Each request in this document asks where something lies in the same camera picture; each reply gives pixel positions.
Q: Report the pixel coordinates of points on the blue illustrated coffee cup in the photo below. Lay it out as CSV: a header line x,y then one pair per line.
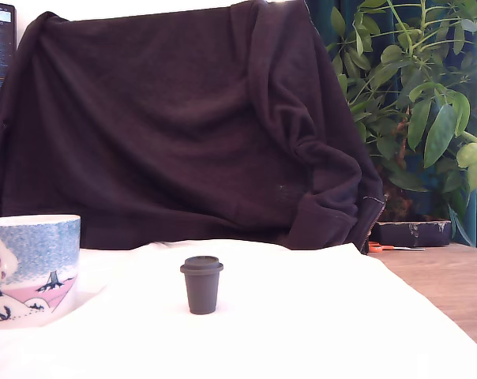
x,y
37,256

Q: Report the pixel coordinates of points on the green leafy houseplant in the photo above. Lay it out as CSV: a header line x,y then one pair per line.
x,y
436,130

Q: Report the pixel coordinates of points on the dark draped sweater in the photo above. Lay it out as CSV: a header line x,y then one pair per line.
x,y
151,130

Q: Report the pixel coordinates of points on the grey coffee capsule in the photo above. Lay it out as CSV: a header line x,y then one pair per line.
x,y
201,290

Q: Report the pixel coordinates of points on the white table cloth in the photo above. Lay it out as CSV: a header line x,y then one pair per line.
x,y
301,323

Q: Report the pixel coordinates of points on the dark rectangular planter box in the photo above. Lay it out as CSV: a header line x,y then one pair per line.
x,y
404,233

